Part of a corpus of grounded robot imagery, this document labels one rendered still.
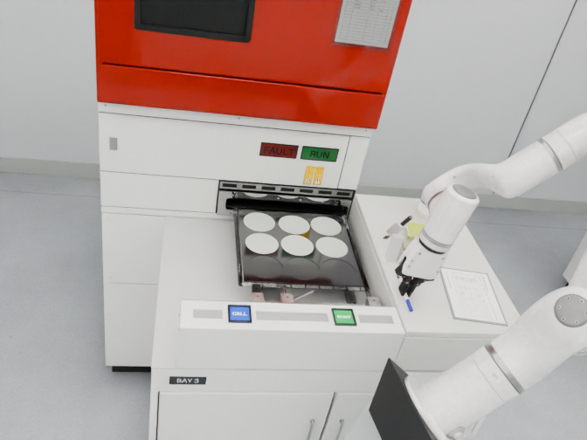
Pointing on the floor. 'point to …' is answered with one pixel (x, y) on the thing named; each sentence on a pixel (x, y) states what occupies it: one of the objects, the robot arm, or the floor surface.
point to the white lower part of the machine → (130, 287)
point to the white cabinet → (262, 403)
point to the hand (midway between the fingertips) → (406, 287)
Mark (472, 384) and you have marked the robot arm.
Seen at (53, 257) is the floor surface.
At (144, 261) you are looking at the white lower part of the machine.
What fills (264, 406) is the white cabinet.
